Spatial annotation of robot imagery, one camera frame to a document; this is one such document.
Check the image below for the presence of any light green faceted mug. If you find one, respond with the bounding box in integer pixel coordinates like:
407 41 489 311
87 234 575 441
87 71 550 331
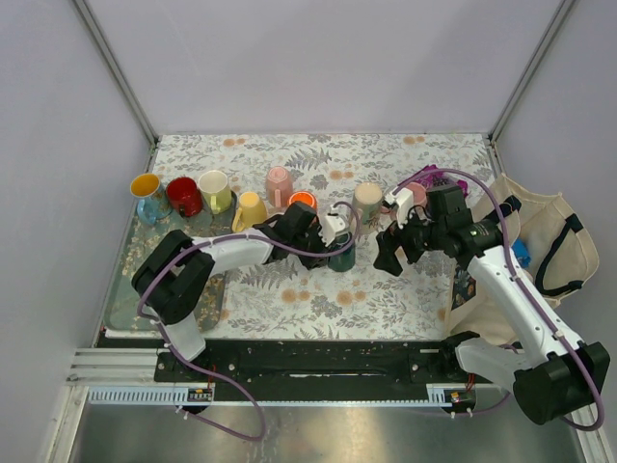
197 170 232 215

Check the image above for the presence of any purple candy bag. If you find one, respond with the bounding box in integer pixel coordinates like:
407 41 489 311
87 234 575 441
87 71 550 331
416 164 469 197

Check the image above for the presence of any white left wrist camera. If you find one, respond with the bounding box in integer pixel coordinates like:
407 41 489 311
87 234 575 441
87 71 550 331
319 212 349 247

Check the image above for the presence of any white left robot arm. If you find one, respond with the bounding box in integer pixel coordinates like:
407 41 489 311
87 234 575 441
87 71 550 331
131 203 349 381

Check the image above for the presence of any dark teal mug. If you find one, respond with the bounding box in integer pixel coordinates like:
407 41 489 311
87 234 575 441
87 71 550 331
328 232 356 272

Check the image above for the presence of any orange mug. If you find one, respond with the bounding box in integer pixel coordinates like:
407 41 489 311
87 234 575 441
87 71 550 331
288 191 317 209

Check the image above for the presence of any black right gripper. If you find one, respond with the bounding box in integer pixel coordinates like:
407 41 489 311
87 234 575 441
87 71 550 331
373 202 446 276

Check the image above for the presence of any yellow mug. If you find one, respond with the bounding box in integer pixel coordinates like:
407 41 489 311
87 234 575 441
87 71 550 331
231 192 268 232

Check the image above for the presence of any blue packet inside bag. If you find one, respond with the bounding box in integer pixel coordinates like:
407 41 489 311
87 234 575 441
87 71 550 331
511 238 531 268

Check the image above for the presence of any light pink ribbed mug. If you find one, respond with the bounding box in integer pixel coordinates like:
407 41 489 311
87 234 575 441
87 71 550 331
265 166 293 208

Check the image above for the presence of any red mug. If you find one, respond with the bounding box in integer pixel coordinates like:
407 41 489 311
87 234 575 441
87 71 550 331
166 177 202 218

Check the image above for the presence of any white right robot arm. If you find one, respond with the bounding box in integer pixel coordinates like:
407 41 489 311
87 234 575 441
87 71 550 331
374 185 610 430

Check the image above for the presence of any white cable duct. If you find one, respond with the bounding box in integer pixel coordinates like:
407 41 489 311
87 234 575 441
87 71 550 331
88 386 215 406

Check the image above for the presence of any blue floral mug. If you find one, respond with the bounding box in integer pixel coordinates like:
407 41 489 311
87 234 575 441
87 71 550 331
130 173 172 226

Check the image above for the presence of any cream canvas tote bag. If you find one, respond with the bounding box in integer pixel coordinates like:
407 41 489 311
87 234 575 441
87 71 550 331
444 175 599 344

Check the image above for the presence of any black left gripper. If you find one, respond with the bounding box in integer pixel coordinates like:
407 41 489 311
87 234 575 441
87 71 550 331
291 223 335 271

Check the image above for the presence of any pink floral mug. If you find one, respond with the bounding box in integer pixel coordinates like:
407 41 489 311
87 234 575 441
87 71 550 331
381 182 427 213

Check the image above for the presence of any cream floral mug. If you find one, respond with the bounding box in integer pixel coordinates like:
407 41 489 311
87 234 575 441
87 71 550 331
352 182 383 234

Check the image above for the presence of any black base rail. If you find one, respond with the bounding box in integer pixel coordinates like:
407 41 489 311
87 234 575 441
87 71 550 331
153 340 496 385

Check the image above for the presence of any green floral tray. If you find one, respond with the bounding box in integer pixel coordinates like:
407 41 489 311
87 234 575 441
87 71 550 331
102 206 235 339

